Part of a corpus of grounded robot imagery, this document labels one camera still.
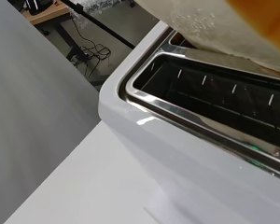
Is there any white hanging sheet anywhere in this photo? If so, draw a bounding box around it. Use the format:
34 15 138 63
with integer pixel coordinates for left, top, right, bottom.
0 0 102 224

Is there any black floor cable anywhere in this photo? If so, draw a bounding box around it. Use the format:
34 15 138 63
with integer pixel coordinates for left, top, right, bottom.
69 18 113 79

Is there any toast bread slice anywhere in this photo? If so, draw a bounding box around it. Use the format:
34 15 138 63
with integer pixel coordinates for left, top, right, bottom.
133 0 280 77

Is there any wooden desk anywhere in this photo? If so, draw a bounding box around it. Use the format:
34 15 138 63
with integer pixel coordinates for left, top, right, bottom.
21 0 91 63

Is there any white steel toaster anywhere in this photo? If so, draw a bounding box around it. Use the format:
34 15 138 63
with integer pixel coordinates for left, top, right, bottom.
97 20 280 224

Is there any black slanted pole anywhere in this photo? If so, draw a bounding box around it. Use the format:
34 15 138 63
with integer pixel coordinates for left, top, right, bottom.
60 0 136 50

